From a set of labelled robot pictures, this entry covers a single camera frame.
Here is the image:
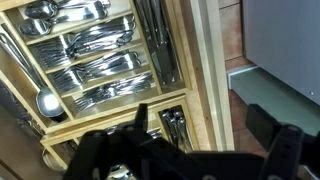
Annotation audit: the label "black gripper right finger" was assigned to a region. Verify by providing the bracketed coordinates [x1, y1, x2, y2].
[246, 103, 320, 180]

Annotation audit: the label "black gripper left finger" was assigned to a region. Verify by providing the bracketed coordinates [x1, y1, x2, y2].
[63, 103, 188, 180]

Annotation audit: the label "open wooden drawer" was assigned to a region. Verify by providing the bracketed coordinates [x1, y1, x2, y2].
[0, 0, 235, 180]

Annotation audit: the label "large wooden cutlery organizer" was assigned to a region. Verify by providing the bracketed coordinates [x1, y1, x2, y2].
[0, 0, 193, 134]

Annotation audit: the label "round silver utensil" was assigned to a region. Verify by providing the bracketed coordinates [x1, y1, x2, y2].
[41, 148, 68, 172]

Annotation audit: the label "pale green platform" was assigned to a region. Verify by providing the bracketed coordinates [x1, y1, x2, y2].
[227, 64, 320, 136]

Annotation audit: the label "stacked silver forks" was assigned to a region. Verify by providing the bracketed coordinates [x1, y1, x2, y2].
[33, 19, 137, 66]
[51, 50, 142, 93]
[73, 73, 154, 112]

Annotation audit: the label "small wooden cutlery organizer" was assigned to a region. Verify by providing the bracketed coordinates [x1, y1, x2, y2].
[39, 94, 200, 171]

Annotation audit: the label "small silver teaspoon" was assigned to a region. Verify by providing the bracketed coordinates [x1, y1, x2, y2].
[171, 107, 188, 151]
[161, 109, 179, 148]
[177, 117, 194, 152]

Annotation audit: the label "large silver serving spoon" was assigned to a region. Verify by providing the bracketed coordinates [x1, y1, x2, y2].
[0, 32, 65, 118]

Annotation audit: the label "gray cabinet panel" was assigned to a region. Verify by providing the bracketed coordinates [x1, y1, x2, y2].
[242, 0, 320, 106]

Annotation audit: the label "stacked silver knives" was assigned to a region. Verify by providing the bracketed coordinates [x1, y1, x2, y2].
[134, 0, 183, 85]

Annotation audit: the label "silver tablespoon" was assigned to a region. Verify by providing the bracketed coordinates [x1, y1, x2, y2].
[19, 11, 109, 37]
[24, 0, 112, 20]

